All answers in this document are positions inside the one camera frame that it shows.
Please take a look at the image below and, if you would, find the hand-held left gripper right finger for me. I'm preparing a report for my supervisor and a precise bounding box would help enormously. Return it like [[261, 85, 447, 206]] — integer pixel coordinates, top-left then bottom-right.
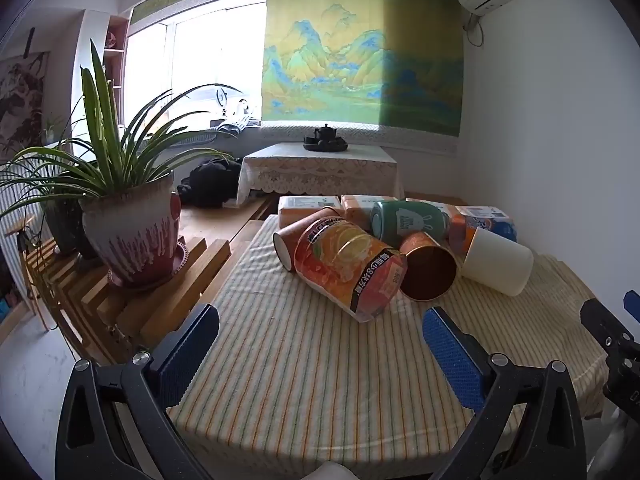
[[421, 306, 587, 480]]

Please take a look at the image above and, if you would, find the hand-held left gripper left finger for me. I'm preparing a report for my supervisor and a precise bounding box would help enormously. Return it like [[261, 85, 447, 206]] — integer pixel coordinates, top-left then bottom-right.
[[55, 303, 221, 480]]

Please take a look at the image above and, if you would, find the brown paper cup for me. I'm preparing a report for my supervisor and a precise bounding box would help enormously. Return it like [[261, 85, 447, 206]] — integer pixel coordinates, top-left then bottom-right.
[[398, 231, 458, 303]]

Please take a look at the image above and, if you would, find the white paper cup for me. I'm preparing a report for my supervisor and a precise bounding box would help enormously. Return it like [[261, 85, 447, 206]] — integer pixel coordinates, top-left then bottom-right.
[[460, 226, 535, 297]]

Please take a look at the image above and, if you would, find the large orange fruit-print paper cup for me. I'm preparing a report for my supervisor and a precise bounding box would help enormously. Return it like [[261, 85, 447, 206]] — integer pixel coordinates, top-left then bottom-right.
[[292, 218, 408, 323]]

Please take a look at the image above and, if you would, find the green rabbit-print cup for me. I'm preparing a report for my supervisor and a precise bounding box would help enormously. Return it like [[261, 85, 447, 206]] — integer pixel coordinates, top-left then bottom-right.
[[370, 200, 451, 249]]

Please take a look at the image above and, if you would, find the small orange paper cup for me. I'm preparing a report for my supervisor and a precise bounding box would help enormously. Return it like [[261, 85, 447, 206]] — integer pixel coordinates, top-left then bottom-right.
[[272, 207, 346, 273]]

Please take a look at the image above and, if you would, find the wooden slatted bench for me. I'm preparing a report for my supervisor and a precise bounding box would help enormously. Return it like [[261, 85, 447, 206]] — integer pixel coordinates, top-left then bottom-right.
[[22, 232, 232, 367]]

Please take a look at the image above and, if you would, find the pink pot saucer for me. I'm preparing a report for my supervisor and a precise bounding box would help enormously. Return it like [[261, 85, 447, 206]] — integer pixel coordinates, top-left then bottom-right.
[[107, 240, 190, 292]]

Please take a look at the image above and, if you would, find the striped tablecloth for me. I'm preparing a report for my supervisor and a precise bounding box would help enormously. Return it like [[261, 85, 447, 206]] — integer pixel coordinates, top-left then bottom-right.
[[167, 212, 612, 466]]

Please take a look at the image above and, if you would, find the wooden platform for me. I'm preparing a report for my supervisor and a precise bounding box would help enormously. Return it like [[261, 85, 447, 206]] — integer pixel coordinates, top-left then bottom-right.
[[176, 191, 281, 253]]

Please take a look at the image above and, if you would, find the potted plant in pink-white pot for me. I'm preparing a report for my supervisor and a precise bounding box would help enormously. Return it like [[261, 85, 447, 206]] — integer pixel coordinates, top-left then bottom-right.
[[0, 37, 246, 292]]

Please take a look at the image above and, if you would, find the orange tissue packet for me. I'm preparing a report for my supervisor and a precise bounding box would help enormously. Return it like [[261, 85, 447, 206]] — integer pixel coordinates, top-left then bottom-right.
[[277, 195, 344, 231], [341, 194, 401, 226]]

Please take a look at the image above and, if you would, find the black cloth bag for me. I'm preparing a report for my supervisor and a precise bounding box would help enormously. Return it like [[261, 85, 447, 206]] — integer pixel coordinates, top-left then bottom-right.
[[176, 157, 244, 209]]

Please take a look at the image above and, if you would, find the potted plant in dark pot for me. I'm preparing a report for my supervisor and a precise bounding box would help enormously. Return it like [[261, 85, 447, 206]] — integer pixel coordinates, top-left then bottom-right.
[[0, 110, 101, 261]]

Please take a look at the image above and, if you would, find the low table with lace cloth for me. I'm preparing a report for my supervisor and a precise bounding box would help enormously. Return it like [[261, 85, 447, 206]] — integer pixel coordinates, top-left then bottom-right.
[[236, 142, 405, 206]]

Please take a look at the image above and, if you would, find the striped folded cloth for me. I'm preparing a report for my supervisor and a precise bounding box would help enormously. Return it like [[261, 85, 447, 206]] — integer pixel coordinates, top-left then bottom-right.
[[215, 112, 261, 139]]

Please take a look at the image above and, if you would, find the black tea tray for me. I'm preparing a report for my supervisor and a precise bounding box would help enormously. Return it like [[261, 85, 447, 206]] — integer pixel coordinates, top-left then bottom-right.
[[302, 139, 350, 154]]

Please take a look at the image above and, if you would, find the round stand mirror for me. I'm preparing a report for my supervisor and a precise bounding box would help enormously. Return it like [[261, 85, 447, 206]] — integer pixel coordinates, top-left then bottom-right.
[[212, 85, 246, 117]]

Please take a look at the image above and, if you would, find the window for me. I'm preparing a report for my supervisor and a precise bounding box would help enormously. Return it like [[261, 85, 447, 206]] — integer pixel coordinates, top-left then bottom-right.
[[122, 2, 268, 137]]

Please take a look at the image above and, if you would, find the landscape painting curtain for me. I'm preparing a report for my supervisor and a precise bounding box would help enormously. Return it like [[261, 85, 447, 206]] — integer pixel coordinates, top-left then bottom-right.
[[260, 0, 464, 137]]

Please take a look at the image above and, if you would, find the ink painting wall scroll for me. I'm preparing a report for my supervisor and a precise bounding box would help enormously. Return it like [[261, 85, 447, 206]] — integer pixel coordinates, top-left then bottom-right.
[[0, 50, 51, 161]]

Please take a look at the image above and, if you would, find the pink wall shelf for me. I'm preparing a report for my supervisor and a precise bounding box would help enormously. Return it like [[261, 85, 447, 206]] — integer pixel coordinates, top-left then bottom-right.
[[102, 14, 132, 127]]

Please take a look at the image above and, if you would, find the air conditioner hose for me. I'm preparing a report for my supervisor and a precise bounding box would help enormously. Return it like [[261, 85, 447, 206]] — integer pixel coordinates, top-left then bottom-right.
[[462, 12, 486, 47]]

